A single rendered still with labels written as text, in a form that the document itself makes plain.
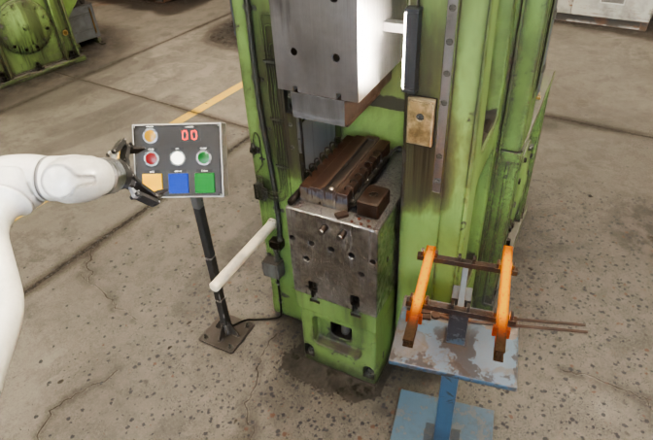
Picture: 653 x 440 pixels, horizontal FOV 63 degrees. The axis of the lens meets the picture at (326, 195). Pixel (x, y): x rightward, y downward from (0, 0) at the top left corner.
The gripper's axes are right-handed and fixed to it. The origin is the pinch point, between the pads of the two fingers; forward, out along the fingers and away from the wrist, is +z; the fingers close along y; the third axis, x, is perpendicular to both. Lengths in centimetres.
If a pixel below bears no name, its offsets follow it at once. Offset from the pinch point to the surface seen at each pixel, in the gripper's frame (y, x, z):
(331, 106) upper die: -5, -51, 33
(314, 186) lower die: -25, -29, 53
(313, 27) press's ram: 16, -58, 22
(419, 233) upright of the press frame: -60, -54, 65
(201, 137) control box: 11, -1, 49
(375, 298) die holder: -75, -27, 61
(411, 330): -74, -43, 4
